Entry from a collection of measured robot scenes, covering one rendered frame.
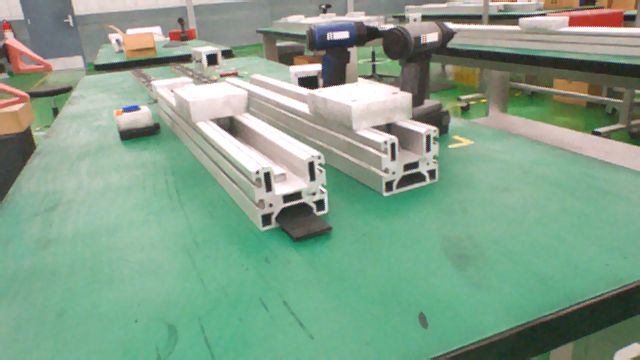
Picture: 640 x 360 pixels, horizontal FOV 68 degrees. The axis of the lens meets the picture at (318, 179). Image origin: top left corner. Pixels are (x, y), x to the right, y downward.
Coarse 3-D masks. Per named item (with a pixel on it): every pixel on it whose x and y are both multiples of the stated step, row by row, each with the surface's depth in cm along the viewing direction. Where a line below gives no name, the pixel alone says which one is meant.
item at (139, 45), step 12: (540, 0) 473; (552, 0) 460; (564, 0) 449; (576, 0) 454; (132, 36) 316; (144, 36) 318; (132, 48) 315; (144, 48) 319; (300, 60) 522; (312, 60) 499; (564, 84) 423; (576, 84) 411; (588, 84) 401; (552, 96) 439; (600, 96) 409
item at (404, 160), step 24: (264, 96) 106; (288, 96) 113; (264, 120) 110; (288, 120) 96; (312, 120) 85; (408, 120) 74; (312, 144) 88; (336, 144) 78; (360, 144) 73; (384, 144) 66; (408, 144) 72; (432, 144) 70; (336, 168) 81; (360, 168) 73; (384, 168) 68; (408, 168) 70; (432, 168) 71; (384, 192) 68
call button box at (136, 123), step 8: (128, 112) 111; (136, 112) 111; (144, 112) 111; (120, 120) 110; (128, 120) 110; (136, 120) 111; (144, 120) 112; (152, 120) 113; (120, 128) 110; (128, 128) 111; (136, 128) 112; (144, 128) 113; (152, 128) 113; (120, 136) 111; (128, 136) 111; (136, 136) 112; (144, 136) 113
